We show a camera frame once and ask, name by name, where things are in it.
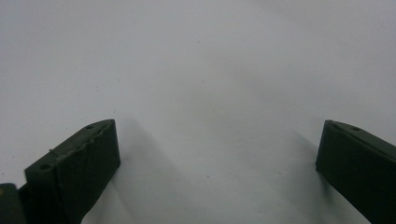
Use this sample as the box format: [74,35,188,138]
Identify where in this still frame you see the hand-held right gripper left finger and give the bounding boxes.
[18,119,121,224]

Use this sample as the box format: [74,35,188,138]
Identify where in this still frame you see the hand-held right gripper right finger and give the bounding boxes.
[315,119,396,224]

